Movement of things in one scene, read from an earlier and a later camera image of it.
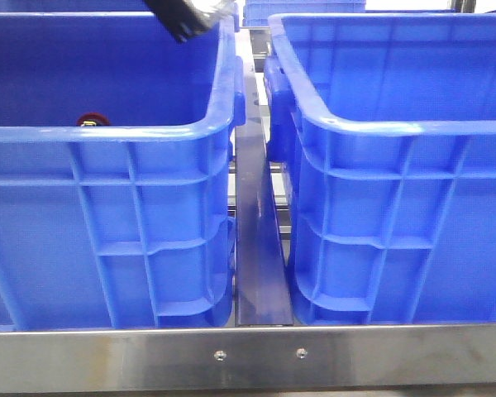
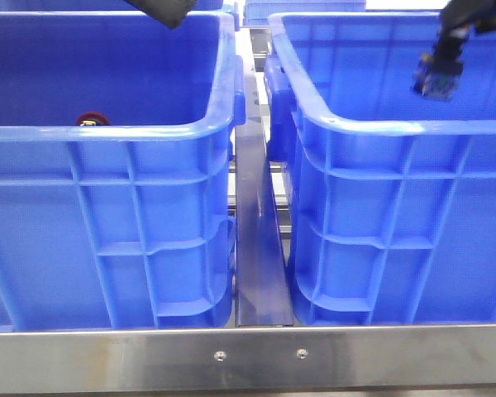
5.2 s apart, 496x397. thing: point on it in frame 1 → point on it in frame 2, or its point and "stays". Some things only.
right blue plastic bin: (397, 131) stays
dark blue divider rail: (262, 289) stays
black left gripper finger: (183, 18) → (169, 12)
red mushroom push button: (93, 119) stays
